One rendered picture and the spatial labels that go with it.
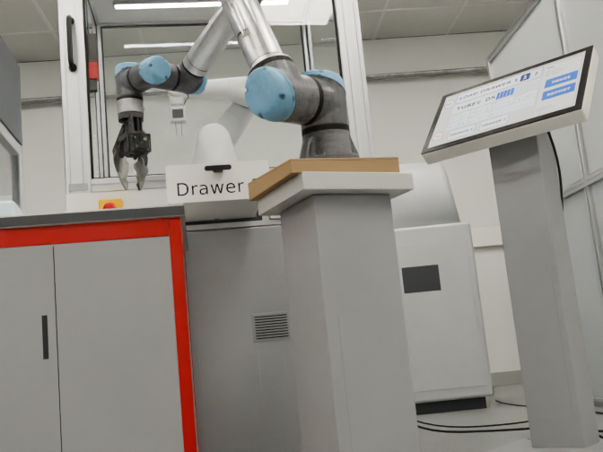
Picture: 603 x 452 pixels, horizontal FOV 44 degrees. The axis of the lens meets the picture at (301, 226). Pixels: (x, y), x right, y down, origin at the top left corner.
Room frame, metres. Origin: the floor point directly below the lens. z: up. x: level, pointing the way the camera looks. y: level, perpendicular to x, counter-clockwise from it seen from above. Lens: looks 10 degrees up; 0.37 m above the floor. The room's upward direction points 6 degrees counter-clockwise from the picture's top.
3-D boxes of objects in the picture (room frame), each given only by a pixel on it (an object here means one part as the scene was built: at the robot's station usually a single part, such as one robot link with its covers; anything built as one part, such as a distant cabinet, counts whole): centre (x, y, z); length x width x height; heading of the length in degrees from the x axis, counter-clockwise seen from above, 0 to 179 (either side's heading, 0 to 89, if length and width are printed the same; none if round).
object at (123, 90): (2.04, 0.45, 1.19); 0.09 x 0.08 x 0.11; 47
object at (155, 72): (1.99, 0.37, 1.19); 0.11 x 0.11 x 0.08; 47
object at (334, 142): (1.74, -0.08, 0.85); 0.15 x 0.15 x 0.10
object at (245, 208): (2.25, 0.25, 0.86); 0.40 x 0.26 x 0.06; 9
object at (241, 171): (2.05, 0.22, 0.87); 0.29 x 0.02 x 0.11; 99
